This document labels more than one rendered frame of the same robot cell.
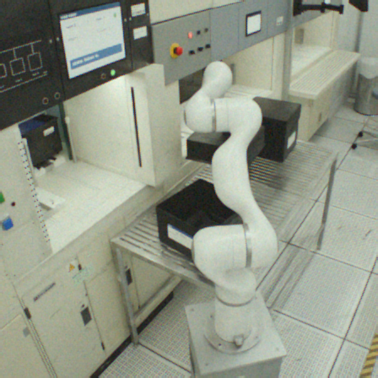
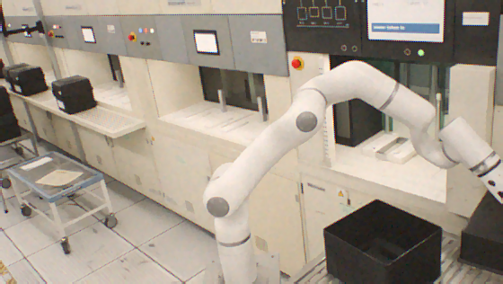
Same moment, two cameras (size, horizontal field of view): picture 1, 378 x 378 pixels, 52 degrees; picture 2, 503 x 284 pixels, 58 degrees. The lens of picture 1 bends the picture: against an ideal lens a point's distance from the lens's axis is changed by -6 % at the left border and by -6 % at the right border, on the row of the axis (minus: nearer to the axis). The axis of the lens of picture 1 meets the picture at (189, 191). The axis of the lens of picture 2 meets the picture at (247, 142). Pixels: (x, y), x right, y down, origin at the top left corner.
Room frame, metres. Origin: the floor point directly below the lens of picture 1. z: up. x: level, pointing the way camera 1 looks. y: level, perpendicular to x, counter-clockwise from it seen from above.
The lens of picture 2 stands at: (1.27, -1.36, 1.82)
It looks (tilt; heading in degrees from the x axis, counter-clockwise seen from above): 22 degrees down; 105
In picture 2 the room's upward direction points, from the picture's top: 8 degrees counter-clockwise
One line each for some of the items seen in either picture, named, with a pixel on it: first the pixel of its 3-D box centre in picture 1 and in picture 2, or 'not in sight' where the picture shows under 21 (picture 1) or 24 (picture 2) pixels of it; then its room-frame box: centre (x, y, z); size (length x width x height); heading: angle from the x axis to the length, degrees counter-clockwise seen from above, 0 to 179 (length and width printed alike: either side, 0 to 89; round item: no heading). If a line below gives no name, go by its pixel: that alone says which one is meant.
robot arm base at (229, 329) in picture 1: (234, 311); (237, 258); (0.83, -0.12, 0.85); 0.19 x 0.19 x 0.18
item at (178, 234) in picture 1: (203, 220); (381, 250); (1.32, -0.05, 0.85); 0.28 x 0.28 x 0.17; 47
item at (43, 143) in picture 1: (29, 133); not in sight; (1.82, 0.78, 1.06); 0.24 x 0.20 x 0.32; 145
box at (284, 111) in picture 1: (268, 127); not in sight; (2.10, -0.47, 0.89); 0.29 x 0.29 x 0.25; 58
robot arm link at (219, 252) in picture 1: (224, 263); (230, 200); (0.83, -0.09, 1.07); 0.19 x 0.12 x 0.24; 92
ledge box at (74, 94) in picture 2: not in sight; (73, 93); (-1.08, 1.92, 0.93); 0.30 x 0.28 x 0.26; 142
